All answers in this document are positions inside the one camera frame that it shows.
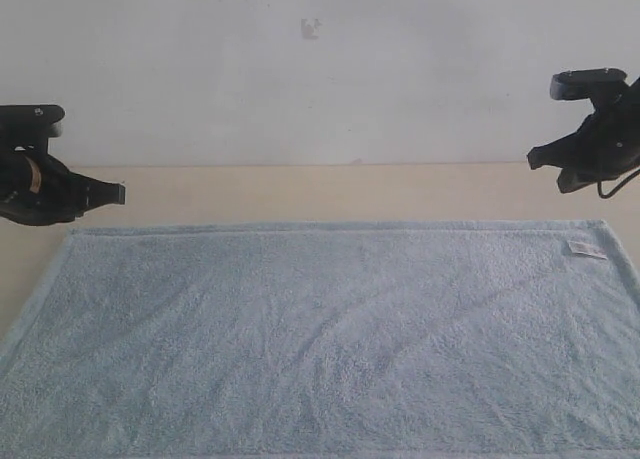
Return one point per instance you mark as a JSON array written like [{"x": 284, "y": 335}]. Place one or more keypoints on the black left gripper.
[{"x": 39, "y": 190}]

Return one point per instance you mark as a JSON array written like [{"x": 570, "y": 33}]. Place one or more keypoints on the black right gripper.
[{"x": 604, "y": 146}]

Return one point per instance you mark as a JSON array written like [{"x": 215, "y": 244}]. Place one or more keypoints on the light blue terry towel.
[{"x": 480, "y": 339}]

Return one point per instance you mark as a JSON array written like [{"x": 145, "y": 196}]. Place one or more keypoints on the white printed label sticker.
[{"x": 582, "y": 248}]

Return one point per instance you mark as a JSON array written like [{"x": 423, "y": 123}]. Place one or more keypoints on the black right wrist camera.
[{"x": 587, "y": 84}]

